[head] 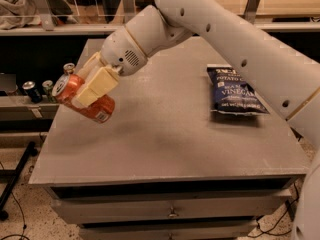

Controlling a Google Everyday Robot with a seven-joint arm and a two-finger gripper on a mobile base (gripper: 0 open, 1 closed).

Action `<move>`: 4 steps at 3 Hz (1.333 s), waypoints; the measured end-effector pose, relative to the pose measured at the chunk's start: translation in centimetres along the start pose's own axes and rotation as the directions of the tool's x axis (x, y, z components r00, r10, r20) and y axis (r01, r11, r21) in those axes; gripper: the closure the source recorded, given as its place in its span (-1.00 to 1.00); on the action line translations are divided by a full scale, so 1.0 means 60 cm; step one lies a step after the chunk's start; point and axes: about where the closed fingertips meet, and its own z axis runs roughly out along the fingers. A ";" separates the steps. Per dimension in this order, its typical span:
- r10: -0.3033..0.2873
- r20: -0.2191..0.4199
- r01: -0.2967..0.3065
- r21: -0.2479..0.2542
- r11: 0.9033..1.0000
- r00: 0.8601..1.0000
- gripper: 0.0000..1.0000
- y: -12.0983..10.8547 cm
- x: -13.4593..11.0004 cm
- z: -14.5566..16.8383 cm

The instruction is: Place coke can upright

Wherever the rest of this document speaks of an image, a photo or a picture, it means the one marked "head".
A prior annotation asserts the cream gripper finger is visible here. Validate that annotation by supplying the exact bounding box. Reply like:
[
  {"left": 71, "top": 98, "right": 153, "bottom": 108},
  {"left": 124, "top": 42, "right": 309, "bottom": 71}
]
[
  {"left": 72, "top": 66, "right": 119, "bottom": 108},
  {"left": 76, "top": 52, "right": 106, "bottom": 79}
]

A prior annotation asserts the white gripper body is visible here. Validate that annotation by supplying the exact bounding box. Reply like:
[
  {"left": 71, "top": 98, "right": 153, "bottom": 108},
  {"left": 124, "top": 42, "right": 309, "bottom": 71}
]
[{"left": 100, "top": 27, "right": 148, "bottom": 76}]

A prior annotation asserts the red coke can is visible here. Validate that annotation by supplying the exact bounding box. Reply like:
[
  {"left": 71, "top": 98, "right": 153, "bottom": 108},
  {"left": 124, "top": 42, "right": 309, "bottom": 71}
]
[{"left": 52, "top": 74, "right": 115, "bottom": 123}]

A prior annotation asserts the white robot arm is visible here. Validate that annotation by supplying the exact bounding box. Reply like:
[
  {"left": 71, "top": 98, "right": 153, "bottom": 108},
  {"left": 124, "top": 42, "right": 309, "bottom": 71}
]
[{"left": 72, "top": 0, "right": 320, "bottom": 240}]

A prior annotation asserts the tall striped soda can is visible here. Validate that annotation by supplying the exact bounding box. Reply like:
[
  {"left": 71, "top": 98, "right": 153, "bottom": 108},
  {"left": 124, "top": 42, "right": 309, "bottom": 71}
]
[{"left": 63, "top": 63, "right": 75, "bottom": 75}]

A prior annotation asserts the green soda can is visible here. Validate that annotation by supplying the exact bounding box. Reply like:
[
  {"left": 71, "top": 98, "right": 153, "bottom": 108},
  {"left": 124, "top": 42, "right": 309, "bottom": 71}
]
[{"left": 42, "top": 80, "right": 56, "bottom": 103}]

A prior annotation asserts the dark blue soda can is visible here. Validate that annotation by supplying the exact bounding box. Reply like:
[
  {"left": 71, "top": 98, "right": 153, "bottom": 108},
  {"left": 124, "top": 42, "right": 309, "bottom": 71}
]
[{"left": 22, "top": 81, "right": 43, "bottom": 103}]

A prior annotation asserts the grey crumpled cloth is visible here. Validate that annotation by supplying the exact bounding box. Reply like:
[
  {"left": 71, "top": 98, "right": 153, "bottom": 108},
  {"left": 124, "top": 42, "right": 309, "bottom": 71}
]
[{"left": 0, "top": 0, "right": 40, "bottom": 30}]

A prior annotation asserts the grey drawer cabinet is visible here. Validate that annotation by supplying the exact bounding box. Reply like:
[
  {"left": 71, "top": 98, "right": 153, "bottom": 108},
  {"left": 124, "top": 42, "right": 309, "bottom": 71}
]
[{"left": 30, "top": 37, "right": 310, "bottom": 230}]

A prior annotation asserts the blue potato chip bag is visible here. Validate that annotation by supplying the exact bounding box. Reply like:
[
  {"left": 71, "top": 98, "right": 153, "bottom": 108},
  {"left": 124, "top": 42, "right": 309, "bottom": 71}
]
[{"left": 207, "top": 64, "right": 268, "bottom": 116}]

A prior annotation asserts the black stand leg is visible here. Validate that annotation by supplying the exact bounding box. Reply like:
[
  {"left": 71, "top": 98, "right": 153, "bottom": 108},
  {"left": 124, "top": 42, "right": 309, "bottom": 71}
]
[{"left": 0, "top": 141, "right": 38, "bottom": 221}]

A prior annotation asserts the grey metal rail shelf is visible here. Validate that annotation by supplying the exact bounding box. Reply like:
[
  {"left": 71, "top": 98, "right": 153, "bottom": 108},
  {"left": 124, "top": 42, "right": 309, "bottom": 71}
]
[{"left": 1, "top": 0, "right": 320, "bottom": 35}]

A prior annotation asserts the top drawer with handle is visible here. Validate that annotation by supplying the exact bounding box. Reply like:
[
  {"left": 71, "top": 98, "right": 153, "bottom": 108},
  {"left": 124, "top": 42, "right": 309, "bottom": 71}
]
[{"left": 52, "top": 189, "right": 290, "bottom": 224}]

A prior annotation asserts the drawer with handle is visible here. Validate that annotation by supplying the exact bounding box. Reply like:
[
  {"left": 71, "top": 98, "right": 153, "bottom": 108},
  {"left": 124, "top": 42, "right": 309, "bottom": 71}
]
[
  {"left": 52, "top": 189, "right": 290, "bottom": 224},
  {"left": 79, "top": 220, "right": 256, "bottom": 240}
]

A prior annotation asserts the lower drawer with handle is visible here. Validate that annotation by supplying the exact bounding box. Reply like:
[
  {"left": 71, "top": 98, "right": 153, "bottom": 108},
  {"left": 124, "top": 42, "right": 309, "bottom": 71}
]
[{"left": 79, "top": 220, "right": 256, "bottom": 240}]

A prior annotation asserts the black floor cable left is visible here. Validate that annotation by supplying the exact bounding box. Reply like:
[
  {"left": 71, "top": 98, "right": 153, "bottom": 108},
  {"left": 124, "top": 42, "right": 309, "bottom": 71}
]
[{"left": 0, "top": 162, "right": 31, "bottom": 240}]

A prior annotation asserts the black floor cable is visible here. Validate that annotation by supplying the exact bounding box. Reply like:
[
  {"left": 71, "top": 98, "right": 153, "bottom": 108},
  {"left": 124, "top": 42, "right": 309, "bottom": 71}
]
[
  {"left": 0, "top": 162, "right": 31, "bottom": 240},
  {"left": 248, "top": 180, "right": 301, "bottom": 239}
]

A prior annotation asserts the black floor cable right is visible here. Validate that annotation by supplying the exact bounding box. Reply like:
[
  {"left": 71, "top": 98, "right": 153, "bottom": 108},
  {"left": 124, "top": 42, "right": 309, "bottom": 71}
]
[{"left": 248, "top": 180, "right": 301, "bottom": 239}]

